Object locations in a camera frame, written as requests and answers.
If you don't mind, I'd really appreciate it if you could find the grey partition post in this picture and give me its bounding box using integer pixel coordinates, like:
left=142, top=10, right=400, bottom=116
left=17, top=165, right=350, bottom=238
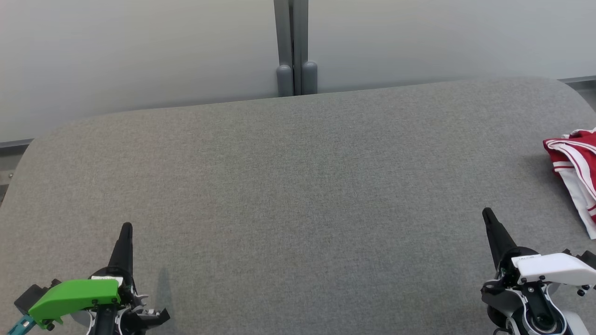
left=274, top=0, right=295, bottom=97
left=293, top=0, right=318, bottom=95

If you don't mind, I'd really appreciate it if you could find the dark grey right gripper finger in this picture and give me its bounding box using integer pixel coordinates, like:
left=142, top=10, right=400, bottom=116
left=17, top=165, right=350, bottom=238
left=482, top=208, right=517, bottom=269

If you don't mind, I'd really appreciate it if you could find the red shirt with white sleeves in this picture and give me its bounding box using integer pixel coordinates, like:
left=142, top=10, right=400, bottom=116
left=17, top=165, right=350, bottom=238
left=542, top=128, right=596, bottom=240

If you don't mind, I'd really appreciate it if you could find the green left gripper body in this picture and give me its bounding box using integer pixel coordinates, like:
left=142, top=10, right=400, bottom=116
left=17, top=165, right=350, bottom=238
left=28, top=266, right=171, bottom=335

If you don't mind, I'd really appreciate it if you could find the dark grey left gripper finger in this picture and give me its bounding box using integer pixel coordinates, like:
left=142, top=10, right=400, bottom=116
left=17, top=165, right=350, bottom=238
left=108, top=222, right=134, bottom=280

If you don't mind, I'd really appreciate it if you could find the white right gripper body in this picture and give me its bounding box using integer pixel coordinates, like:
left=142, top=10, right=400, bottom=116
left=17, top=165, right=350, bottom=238
left=496, top=247, right=596, bottom=286

